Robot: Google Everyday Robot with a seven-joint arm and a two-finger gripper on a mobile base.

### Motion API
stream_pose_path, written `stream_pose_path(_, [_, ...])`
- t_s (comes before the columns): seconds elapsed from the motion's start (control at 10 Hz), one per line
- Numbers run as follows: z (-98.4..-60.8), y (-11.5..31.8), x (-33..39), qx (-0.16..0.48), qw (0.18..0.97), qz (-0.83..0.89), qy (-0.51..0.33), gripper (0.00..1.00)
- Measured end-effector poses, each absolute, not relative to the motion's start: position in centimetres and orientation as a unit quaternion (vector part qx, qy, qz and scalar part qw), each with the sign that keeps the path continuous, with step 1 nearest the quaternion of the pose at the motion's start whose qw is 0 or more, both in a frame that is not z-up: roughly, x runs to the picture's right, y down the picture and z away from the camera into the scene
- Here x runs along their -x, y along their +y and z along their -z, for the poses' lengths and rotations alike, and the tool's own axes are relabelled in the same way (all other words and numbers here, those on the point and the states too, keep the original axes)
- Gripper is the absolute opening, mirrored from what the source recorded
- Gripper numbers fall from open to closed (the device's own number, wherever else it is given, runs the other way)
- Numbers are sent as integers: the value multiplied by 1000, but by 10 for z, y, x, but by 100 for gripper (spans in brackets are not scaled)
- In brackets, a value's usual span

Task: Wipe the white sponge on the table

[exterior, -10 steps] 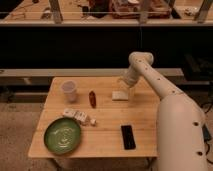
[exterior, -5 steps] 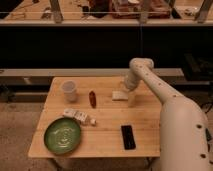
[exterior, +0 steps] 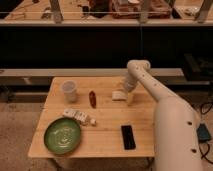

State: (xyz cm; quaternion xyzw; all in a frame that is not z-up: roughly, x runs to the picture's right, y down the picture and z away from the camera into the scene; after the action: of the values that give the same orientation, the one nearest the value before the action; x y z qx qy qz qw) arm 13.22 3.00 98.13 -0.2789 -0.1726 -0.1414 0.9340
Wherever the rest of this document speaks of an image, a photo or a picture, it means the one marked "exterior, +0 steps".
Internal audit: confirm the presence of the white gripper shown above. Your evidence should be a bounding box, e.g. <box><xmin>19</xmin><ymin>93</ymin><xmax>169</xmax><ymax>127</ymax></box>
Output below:
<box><xmin>123</xmin><ymin>78</ymin><xmax>137</xmax><ymax>106</ymax></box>

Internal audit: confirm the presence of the black remote control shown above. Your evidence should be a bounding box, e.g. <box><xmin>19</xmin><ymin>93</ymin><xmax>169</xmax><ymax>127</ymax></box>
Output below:
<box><xmin>121</xmin><ymin>125</ymin><xmax>136</xmax><ymax>150</ymax></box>

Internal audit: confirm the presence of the white sponge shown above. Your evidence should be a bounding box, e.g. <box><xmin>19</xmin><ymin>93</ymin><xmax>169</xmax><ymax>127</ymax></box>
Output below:
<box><xmin>112</xmin><ymin>91</ymin><xmax>127</xmax><ymax>101</ymax></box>

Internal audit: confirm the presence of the translucent plastic cup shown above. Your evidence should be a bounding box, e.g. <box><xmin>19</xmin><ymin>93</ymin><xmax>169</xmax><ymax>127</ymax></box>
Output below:
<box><xmin>61</xmin><ymin>80</ymin><xmax>77</xmax><ymax>102</ymax></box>

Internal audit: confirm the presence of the blue box on floor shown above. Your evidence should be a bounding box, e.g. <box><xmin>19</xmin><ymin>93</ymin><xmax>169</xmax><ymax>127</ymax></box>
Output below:
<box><xmin>197</xmin><ymin>123</ymin><xmax>212</xmax><ymax>142</ymax></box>

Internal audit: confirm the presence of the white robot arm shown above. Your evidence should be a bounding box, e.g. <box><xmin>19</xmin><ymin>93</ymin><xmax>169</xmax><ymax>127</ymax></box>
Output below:
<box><xmin>123</xmin><ymin>60</ymin><xmax>203</xmax><ymax>171</ymax></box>

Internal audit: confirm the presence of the black cable on floor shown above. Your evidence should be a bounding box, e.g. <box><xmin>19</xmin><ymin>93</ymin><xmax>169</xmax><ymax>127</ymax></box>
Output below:
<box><xmin>198</xmin><ymin>101</ymin><xmax>213</xmax><ymax>166</ymax></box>

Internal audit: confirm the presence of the dark equipment on right shelf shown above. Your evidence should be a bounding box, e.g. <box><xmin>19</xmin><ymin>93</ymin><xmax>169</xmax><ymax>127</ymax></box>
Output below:
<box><xmin>181</xmin><ymin>54</ymin><xmax>213</xmax><ymax>81</ymax></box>

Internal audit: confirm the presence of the green plate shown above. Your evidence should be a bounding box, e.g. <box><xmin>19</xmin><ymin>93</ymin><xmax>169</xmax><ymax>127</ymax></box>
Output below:
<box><xmin>44</xmin><ymin>118</ymin><xmax>81</xmax><ymax>155</ymax></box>

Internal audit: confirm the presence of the wooden table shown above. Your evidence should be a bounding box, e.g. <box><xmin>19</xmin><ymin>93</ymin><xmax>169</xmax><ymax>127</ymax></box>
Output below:
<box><xmin>27</xmin><ymin>76</ymin><xmax>158</xmax><ymax>171</ymax></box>

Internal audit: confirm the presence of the red sausage toy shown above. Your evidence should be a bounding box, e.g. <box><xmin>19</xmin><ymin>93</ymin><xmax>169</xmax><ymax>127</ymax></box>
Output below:
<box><xmin>89</xmin><ymin>91</ymin><xmax>96</xmax><ymax>108</ymax></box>

